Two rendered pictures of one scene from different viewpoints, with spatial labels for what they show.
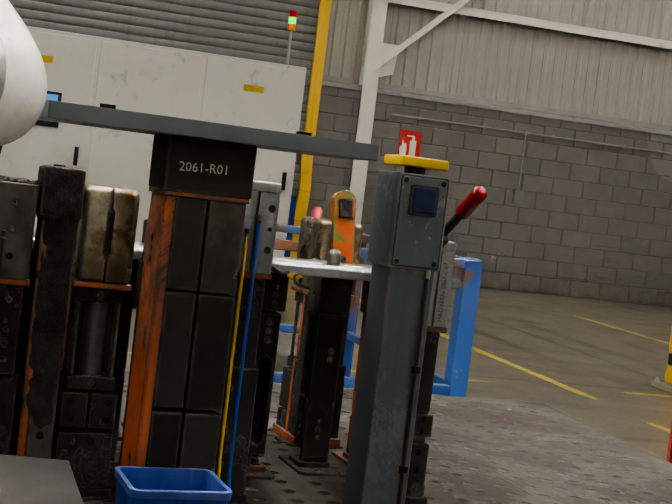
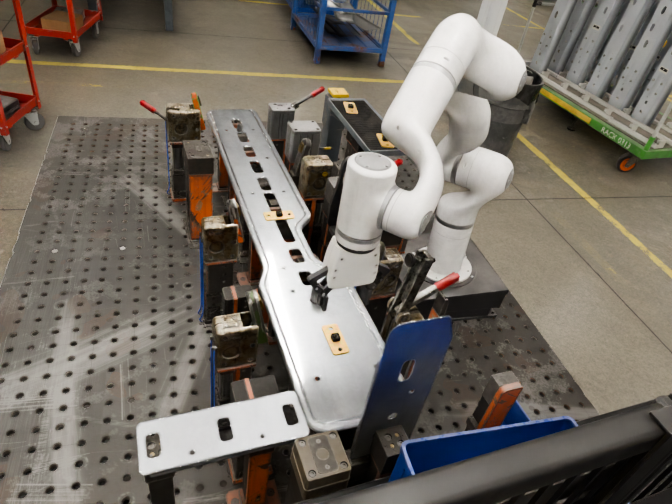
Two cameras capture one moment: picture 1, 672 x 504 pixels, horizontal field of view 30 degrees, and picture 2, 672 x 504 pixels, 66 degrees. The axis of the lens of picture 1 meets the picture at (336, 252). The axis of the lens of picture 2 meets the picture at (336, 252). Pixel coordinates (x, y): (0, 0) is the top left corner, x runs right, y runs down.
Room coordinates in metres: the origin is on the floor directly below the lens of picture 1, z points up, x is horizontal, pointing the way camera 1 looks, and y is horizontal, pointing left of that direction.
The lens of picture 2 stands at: (1.57, 1.68, 1.83)
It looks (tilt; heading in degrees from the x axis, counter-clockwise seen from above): 38 degrees down; 265
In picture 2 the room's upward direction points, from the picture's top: 11 degrees clockwise
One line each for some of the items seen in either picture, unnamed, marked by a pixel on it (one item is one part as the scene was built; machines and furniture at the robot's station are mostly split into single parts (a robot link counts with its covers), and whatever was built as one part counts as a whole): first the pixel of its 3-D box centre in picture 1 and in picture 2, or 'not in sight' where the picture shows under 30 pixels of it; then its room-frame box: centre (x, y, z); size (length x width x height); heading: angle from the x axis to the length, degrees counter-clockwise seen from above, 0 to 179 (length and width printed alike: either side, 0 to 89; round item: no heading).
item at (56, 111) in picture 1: (206, 131); (366, 124); (1.41, 0.16, 1.16); 0.37 x 0.14 x 0.02; 111
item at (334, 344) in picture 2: not in sight; (335, 337); (1.47, 0.93, 1.01); 0.08 x 0.04 x 0.01; 111
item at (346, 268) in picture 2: not in sight; (352, 259); (1.47, 0.93, 1.23); 0.10 x 0.07 x 0.11; 21
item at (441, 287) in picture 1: (406, 368); (278, 150); (1.69, -0.11, 0.88); 0.11 x 0.10 x 0.36; 21
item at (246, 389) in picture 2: not in sight; (253, 430); (1.62, 1.07, 0.84); 0.11 x 0.10 x 0.28; 21
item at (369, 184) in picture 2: not in sight; (368, 195); (1.46, 0.93, 1.37); 0.09 x 0.08 x 0.13; 151
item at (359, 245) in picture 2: not in sight; (359, 232); (1.47, 0.93, 1.29); 0.09 x 0.08 x 0.03; 21
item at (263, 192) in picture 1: (223, 337); (298, 180); (1.60, 0.13, 0.90); 0.13 x 0.10 x 0.41; 21
